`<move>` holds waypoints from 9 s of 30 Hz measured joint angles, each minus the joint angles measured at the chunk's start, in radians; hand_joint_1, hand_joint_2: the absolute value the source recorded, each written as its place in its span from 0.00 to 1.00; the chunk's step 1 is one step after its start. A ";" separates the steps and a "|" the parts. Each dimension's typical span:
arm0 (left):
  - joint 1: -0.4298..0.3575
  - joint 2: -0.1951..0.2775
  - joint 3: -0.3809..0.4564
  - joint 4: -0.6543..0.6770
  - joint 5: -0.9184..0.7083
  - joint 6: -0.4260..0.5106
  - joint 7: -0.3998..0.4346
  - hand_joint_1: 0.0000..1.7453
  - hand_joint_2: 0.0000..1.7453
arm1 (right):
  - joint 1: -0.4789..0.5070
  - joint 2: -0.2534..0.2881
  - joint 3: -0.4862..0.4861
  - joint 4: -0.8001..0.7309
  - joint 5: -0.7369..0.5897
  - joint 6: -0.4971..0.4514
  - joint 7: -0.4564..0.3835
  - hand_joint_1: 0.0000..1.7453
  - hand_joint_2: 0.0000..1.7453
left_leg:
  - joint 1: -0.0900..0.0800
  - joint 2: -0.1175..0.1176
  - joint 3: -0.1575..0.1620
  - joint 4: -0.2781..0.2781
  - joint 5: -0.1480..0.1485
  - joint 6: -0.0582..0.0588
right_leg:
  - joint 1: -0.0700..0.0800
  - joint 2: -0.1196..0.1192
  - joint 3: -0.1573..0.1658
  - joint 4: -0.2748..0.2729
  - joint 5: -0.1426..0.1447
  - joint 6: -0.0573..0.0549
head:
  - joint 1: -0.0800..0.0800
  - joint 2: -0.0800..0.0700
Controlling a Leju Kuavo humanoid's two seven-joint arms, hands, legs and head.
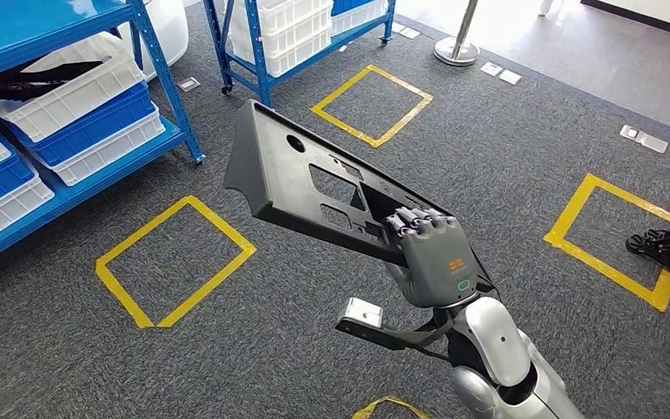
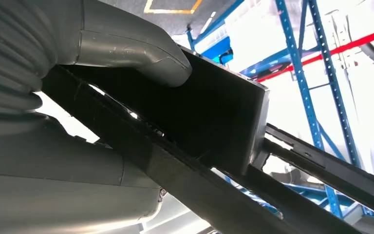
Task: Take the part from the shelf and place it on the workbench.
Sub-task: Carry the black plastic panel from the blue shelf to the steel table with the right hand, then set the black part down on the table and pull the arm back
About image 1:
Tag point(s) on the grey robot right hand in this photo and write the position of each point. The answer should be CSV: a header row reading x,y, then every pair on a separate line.
x,y
439,266

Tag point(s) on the black plastic plate bracket part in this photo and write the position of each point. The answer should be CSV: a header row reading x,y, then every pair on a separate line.
x,y
277,168

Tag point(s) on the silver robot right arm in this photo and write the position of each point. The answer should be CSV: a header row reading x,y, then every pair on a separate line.
x,y
497,347

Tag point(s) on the blue metal shelf rack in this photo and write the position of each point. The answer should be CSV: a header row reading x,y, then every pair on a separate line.
x,y
254,52
23,23

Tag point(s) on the black part in crate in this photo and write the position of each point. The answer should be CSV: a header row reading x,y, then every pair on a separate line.
x,y
34,78

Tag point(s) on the yellow floor tape square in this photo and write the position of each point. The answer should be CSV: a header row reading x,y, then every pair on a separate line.
x,y
390,402
115,283
393,124
566,225

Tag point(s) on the metal floor socket plate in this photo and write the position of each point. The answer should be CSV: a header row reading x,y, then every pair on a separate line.
x,y
410,33
188,84
491,69
644,139
509,77

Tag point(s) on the silver stanchion with round base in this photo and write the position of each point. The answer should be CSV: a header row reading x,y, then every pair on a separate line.
x,y
456,49

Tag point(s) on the white crate stack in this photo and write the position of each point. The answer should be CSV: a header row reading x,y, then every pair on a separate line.
x,y
294,35

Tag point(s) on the white car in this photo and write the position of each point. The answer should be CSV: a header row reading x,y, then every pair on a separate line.
x,y
167,29

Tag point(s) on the pale wrist camera on bracket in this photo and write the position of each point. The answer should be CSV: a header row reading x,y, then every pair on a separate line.
x,y
361,312

